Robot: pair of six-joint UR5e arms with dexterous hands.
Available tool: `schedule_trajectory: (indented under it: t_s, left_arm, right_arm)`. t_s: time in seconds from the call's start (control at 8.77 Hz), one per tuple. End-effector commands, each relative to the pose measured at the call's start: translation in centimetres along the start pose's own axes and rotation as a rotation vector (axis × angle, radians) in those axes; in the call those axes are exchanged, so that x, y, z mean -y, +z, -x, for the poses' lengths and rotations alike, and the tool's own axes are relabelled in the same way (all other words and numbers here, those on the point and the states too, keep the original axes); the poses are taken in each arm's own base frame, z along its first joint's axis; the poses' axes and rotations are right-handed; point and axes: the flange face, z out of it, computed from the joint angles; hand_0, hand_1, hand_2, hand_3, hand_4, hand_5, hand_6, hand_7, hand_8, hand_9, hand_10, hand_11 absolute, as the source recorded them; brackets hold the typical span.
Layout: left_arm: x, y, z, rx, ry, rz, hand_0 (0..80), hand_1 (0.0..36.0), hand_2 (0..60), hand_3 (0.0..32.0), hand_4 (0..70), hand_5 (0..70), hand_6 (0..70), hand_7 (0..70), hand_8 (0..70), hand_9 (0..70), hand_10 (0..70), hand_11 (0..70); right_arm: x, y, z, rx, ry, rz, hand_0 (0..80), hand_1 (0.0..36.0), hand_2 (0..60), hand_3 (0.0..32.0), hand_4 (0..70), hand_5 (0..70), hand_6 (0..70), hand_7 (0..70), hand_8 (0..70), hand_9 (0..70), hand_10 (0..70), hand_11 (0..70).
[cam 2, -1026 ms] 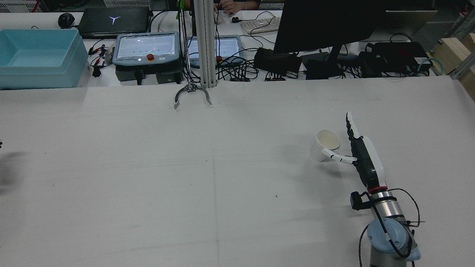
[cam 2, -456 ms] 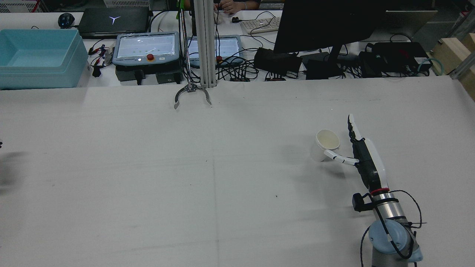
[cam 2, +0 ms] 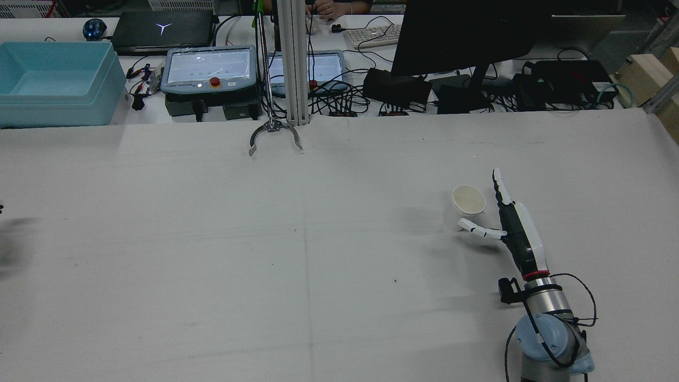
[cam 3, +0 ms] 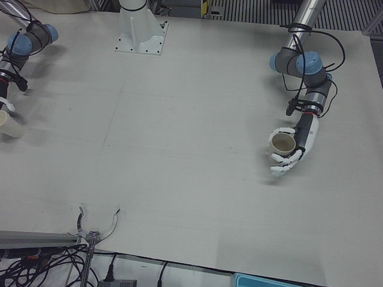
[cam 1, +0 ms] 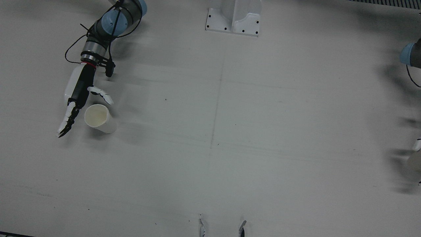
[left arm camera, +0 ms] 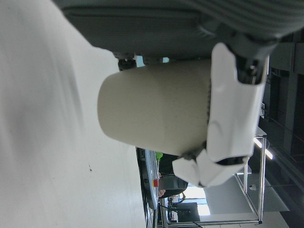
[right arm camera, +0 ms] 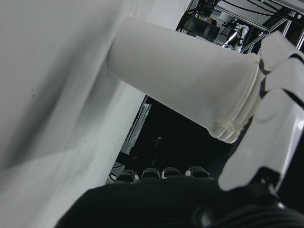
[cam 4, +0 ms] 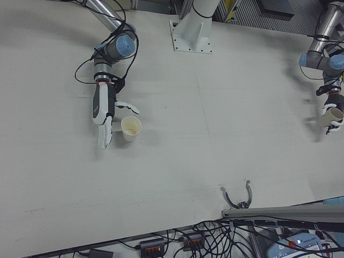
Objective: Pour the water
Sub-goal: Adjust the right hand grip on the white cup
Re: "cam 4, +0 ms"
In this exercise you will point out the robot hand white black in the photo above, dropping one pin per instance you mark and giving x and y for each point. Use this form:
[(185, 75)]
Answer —
[(100, 107), (337, 100)]

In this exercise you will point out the beige paper cup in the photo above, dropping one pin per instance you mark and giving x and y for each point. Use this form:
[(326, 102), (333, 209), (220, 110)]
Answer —
[(329, 117)]

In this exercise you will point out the white paper cup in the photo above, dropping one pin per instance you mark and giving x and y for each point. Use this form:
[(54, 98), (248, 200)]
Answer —
[(129, 135)]

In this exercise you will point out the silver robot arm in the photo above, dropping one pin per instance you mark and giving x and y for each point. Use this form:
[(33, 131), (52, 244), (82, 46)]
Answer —
[(121, 45), (325, 24)]

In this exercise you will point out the blue plastic bin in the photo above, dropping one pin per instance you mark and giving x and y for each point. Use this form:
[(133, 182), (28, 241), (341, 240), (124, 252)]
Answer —
[(336, 201)]

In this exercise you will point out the metal grabber tool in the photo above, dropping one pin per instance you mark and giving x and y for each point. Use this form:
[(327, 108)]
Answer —
[(242, 204)]

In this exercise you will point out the black power adapter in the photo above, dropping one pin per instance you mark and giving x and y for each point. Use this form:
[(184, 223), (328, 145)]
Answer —
[(100, 254)]

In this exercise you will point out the black power strip orange switches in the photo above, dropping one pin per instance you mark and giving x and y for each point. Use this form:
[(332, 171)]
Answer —
[(151, 246), (193, 240)]

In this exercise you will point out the grey teach pendant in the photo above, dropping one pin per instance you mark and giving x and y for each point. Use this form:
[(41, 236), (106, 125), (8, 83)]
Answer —
[(301, 248)]

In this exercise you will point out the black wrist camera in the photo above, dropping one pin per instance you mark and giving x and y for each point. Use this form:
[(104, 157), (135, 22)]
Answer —
[(119, 83), (321, 90)]

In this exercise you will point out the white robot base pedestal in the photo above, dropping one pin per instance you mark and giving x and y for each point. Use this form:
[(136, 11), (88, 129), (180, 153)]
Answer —
[(192, 35)]

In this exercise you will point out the aluminium frame post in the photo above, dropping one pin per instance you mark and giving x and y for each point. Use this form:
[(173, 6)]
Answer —
[(268, 211)]

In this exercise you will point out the yellow black striped post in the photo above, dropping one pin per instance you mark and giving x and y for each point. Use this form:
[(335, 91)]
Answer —
[(230, 13)]

